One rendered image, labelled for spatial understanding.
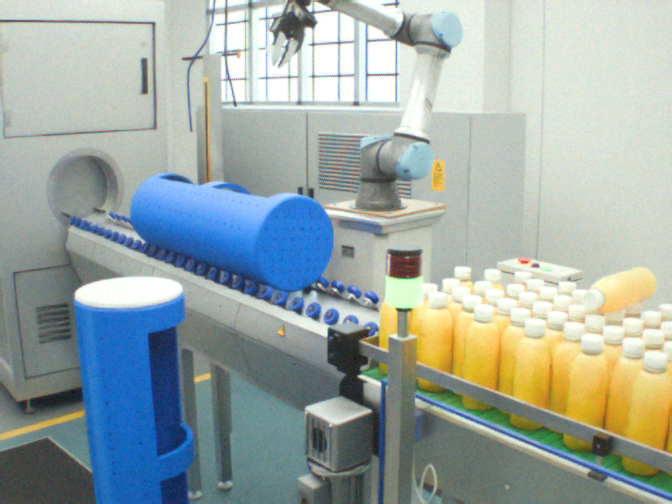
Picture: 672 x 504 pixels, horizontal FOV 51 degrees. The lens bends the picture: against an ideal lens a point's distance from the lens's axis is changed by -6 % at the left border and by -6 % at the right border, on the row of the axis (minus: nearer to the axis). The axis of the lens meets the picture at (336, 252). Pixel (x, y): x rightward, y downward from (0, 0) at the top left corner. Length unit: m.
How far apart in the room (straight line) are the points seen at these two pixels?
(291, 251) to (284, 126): 2.20
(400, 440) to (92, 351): 0.85
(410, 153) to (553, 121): 2.52
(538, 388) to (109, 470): 1.12
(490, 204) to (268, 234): 1.75
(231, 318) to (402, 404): 1.03
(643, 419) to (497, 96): 3.59
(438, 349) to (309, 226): 0.75
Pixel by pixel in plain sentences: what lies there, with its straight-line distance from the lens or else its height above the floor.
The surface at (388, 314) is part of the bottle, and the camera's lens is 1.66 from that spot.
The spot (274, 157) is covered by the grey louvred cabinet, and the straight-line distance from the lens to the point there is 4.39.
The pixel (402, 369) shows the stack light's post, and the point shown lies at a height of 1.05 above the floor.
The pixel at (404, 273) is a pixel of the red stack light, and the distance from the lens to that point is 1.28.
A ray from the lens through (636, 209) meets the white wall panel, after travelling 4.47.
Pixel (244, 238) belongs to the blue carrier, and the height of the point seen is 1.12.
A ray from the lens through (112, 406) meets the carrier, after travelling 1.92.
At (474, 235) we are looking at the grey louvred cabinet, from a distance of 3.58.
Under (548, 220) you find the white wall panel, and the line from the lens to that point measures 4.73.
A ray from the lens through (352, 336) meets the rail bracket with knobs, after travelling 1.68.
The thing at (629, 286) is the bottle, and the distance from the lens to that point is 1.52.
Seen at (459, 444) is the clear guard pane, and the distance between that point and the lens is 1.43.
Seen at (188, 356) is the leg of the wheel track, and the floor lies 0.59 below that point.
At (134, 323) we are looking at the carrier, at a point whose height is 0.99.
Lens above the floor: 1.52
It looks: 12 degrees down
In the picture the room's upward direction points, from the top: straight up
